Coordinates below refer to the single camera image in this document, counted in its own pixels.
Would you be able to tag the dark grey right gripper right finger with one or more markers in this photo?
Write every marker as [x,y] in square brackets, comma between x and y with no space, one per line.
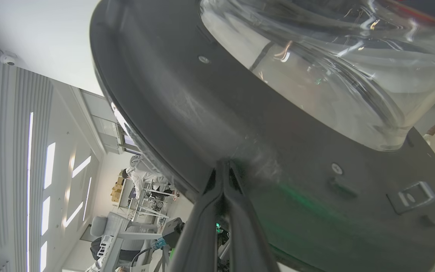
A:
[246,241]

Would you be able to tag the grey sofa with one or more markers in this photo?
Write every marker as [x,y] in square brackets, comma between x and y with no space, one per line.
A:
[106,224]

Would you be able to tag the white dome security camera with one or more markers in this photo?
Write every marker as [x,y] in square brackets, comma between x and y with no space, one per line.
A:
[8,59]

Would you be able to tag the dark grey washing machine door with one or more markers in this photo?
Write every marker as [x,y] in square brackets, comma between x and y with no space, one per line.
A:
[202,124]

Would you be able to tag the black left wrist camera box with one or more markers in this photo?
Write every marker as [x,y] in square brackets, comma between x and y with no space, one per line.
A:
[173,230]

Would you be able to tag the metal rack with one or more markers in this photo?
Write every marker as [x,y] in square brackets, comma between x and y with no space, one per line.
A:
[150,206]

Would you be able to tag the cardboard boxes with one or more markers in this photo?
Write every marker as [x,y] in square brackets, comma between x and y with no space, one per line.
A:
[117,190]

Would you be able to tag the person in white clothes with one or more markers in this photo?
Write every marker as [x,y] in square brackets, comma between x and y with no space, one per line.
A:
[142,175]

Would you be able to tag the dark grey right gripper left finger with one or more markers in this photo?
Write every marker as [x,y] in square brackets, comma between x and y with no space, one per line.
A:
[198,234]

